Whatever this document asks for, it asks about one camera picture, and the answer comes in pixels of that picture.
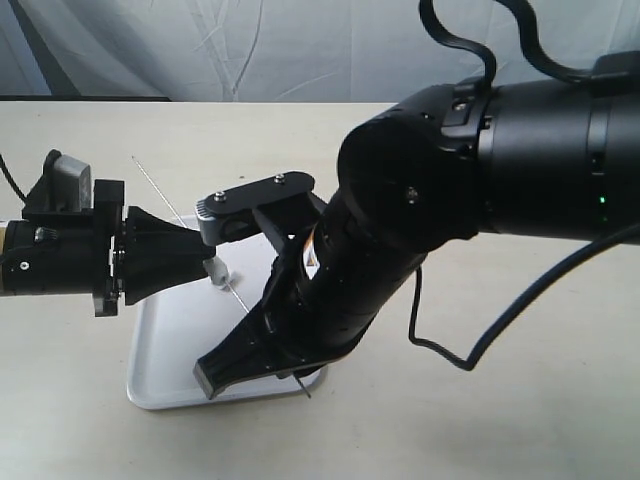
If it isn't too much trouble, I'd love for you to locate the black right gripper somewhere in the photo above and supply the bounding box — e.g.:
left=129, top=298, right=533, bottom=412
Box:
left=193, top=244, right=400, bottom=399

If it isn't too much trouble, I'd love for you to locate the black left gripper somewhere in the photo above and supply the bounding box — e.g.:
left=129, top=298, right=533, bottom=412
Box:
left=92, top=179, right=215, bottom=317

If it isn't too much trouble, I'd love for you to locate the thin metal skewer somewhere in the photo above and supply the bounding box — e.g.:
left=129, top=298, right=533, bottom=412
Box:
left=131, top=155, right=312, bottom=400

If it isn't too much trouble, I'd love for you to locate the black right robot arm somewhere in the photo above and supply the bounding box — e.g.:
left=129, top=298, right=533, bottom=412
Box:
left=120, top=51, right=639, bottom=398

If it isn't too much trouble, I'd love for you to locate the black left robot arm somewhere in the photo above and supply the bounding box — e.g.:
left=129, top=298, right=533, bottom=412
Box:
left=1, top=179, right=125, bottom=317

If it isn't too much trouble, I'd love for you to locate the white plastic tray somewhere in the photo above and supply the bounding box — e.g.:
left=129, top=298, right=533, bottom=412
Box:
left=125, top=214, right=329, bottom=412

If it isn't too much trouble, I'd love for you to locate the white backdrop cloth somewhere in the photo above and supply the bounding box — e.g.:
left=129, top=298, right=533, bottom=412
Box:
left=0, top=0, right=640, bottom=104

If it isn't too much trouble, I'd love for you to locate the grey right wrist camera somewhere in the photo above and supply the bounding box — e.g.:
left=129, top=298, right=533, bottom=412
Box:
left=195, top=171, right=326, bottom=252

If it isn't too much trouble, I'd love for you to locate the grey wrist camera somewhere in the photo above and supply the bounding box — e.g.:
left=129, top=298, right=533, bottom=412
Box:
left=22, top=149, right=92, bottom=220
left=195, top=171, right=326, bottom=252

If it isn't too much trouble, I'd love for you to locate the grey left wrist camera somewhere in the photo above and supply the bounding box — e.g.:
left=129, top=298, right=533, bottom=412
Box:
left=22, top=149, right=92, bottom=220

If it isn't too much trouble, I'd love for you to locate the black round cable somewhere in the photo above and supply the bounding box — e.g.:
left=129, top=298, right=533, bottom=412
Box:
left=407, top=219, right=640, bottom=372

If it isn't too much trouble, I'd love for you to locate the black flat ribbon cable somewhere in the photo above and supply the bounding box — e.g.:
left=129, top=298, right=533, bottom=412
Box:
left=418, top=0, right=640, bottom=96

